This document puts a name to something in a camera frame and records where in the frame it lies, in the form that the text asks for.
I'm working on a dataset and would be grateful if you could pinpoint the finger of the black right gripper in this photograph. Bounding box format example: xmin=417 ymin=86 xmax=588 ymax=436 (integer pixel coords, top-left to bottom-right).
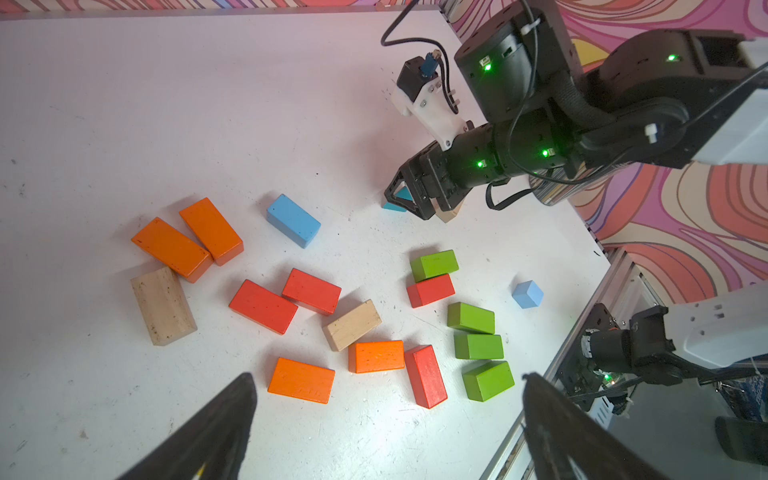
xmin=384 ymin=166 xmax=420 ymax=213

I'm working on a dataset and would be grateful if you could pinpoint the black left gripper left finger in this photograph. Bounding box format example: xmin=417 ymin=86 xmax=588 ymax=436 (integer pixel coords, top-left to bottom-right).
xmin=122 ymin=372 xmax=258 ymax=479

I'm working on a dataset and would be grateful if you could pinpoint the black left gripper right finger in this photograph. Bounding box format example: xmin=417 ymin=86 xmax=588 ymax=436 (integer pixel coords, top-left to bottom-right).
xmin=523 ymin=373 xmax=665 ymax=479

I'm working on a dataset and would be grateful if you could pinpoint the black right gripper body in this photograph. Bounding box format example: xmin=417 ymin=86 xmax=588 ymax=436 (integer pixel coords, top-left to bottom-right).
xmin=407 ymin=123 xmax=510 ymax=220

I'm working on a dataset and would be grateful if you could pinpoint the natural wood block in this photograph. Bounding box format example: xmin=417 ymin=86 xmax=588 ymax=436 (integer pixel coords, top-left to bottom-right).
xmin=432 ymin=200 xmax=463 ymax=223
xmin=131 ymin=267 xmax=197 ymax=346
xmin=323 ymin=300 xmax=382 ymax=352

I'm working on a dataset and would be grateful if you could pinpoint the green block top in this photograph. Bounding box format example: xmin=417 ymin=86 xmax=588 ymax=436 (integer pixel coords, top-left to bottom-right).
xmin=410 ymin=250 xmax=459 ymax=282

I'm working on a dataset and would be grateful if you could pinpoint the red block small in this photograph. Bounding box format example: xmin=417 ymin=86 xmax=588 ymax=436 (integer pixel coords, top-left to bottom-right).
xmin=407 ymin=274 xmax=455 ymax=308

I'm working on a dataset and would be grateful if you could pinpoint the light blue long block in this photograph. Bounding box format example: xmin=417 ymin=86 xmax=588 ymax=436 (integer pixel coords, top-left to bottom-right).
xmin=267 ymin=194 xmax=321 ymax=249

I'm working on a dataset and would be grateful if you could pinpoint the orange block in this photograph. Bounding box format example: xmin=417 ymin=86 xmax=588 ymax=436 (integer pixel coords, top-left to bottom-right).
xmin=348 ymin=340 xmax=405 ymax=374
xmin=267 ymin=358 xmax=335 ymax=404
xmin=180 ymin=198 xmax=245 ymax=266
xmin=131 ymin=217 xmax=214 ymax=283

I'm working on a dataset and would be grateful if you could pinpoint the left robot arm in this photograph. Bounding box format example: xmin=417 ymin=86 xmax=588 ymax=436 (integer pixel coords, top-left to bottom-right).
xmin=123 ymin=282 xmax=767 ymax=479

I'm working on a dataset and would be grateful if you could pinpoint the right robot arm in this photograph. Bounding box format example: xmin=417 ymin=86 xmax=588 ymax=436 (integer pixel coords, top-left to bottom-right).
xmin=384 ymin=1 xmax=767 ymax=220

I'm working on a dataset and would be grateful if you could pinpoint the teal triangle block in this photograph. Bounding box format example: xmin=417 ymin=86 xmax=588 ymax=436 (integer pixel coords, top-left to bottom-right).
xmin=382 ymin=187 xmax=415 ymax=214

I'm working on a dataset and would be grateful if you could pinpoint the green block lower row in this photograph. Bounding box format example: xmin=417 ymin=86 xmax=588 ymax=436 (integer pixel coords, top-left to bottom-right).
xmin=462 ymin=361 xmax=515 ymax=402

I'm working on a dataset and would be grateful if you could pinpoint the green block row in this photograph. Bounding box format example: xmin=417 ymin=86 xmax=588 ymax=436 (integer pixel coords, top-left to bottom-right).
xmin=454 ymin=334 xmax=504 ymax=360
xmin=462 ymin=361 xmax=515 ymax=402
xmin=447 ymin=302 xmax=495 ymax=335

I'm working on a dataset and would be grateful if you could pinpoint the green block middle row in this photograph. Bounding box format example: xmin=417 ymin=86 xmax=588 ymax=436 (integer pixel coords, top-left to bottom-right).
xmin=454 ymin=334 xmax=504 ymax=360

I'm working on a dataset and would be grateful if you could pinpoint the green block upper row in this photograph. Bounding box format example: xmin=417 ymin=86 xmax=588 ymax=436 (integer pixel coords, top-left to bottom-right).
xmin=447 ymin=302 xmax=495 ymax=335

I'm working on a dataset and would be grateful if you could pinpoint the light blue cube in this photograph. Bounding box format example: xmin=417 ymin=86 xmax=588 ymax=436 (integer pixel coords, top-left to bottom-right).
xmin=512 ymin=280 xmax=544 ymax=309

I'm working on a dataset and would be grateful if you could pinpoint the red block right pair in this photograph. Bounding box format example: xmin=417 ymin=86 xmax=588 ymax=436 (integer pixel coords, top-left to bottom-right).
xmin=282 ymin=268 xmax=341 ymax=316

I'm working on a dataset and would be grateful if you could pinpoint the red block pair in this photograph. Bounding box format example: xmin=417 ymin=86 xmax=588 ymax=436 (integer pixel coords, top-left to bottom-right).
xmin=282 ymin=268 xmax=341 ymax=316
xmin=229 ymin=280 xmax=298 ymax=335

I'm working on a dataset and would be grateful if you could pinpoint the red block left pair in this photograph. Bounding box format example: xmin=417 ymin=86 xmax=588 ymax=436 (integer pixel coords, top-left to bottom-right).
xmin=229 ymin=280 xmax=298 ymax=335

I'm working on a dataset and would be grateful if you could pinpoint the red block front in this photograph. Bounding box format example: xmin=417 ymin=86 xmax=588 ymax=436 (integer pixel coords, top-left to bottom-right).
xmin=405 ymin=345 xmax=448 ymax=409

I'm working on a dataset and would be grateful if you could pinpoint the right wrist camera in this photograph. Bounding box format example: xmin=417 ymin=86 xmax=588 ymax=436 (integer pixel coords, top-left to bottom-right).
xmin=391 ymin=50 xmax=469 ymax=151

